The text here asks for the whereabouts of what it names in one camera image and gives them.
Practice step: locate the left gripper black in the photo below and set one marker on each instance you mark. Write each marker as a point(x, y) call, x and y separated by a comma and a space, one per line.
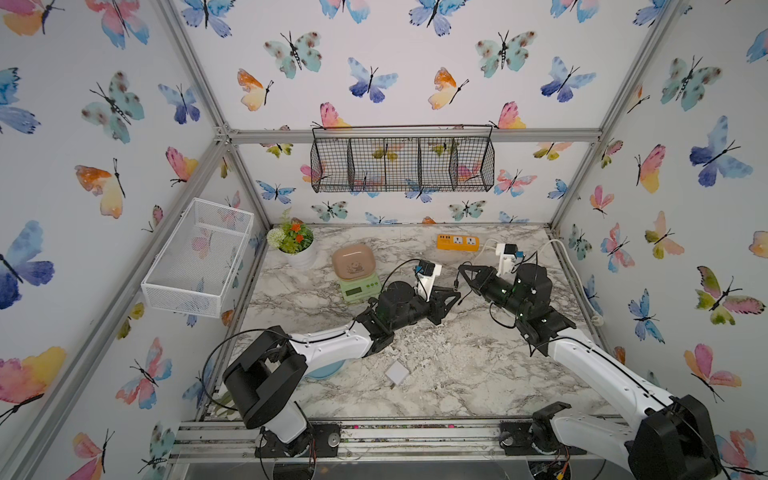
point(436, 300)

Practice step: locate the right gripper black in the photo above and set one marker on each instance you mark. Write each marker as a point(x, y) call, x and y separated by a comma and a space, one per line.
point(487, 273)

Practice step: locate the orange power strip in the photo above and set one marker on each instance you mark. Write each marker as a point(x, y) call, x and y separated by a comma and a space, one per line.
point(454, 242)

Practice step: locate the white usb charger adapter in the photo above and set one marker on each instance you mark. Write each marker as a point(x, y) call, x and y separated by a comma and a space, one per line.
point(397, 373)

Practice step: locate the green electronic kitchen scale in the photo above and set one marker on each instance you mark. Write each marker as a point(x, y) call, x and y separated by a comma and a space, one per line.
point(360, 289)

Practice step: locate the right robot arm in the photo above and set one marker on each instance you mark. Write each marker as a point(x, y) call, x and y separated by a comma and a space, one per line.
point(662, 436)

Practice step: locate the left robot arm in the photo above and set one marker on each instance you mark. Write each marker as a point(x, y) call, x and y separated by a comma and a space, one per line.
point(264, 377)

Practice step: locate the pink bowl on scale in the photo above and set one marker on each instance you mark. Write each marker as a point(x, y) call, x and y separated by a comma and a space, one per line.
point(353, 262)

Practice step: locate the potted plant white pot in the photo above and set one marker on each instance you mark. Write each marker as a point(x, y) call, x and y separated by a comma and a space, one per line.
point(295, 239)

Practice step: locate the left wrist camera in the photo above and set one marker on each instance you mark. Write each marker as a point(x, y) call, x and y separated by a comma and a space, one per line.
point(426, 273)

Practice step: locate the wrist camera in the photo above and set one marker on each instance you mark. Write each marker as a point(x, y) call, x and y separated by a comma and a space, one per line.
point(426, 273)
point(509, 256)

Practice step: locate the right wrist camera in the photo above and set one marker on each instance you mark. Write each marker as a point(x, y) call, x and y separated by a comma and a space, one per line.
point(509, 256)

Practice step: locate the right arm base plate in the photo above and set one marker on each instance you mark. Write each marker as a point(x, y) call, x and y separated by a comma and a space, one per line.
point(528, 438)

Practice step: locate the black wire wall basket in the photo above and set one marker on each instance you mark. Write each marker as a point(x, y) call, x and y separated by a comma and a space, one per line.
point(387, 159)

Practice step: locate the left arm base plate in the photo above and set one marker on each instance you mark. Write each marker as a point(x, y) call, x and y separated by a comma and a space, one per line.
point(320, 439)

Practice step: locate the white mesh wall basket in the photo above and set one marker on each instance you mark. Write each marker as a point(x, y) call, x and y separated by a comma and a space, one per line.
point(195, 268)

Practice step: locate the aluminium front rail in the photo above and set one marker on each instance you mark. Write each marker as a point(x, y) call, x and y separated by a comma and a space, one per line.
point(365, 440)

